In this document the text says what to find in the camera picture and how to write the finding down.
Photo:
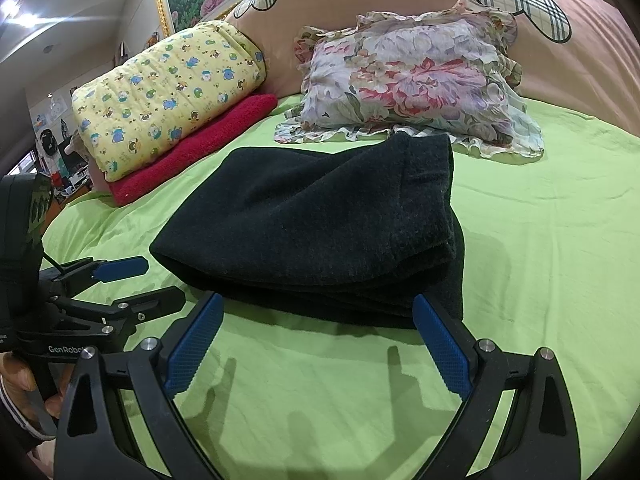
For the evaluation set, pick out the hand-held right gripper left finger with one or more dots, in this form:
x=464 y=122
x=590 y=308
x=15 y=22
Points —
x=195 y=345

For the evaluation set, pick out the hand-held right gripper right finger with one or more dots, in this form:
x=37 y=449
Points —
x=445 y=350

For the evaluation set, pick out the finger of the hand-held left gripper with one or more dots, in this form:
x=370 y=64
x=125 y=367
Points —
x=122 y=266
x=150 y=302

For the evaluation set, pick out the black pants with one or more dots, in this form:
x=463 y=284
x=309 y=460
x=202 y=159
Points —
x=310 y=230

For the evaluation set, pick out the person's left hand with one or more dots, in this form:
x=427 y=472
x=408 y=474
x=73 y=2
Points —
x=15 y=372

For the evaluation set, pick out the black cap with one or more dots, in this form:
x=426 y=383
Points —
x=48 y=141

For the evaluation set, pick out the green bed sheet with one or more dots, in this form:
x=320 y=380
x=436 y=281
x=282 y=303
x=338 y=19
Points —
x=525 y=260

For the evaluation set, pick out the red blanket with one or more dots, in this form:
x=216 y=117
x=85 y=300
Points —
x=200 y=145

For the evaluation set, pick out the yellow printed quilt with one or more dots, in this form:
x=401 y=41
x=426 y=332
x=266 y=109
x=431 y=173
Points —
x=165 y=95

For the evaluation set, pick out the floral ruffled pillow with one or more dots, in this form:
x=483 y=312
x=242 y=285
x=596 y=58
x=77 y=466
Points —
x=410 y=80

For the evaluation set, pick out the pink headboard cushion plaid bows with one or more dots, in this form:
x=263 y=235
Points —
x=575 y=75

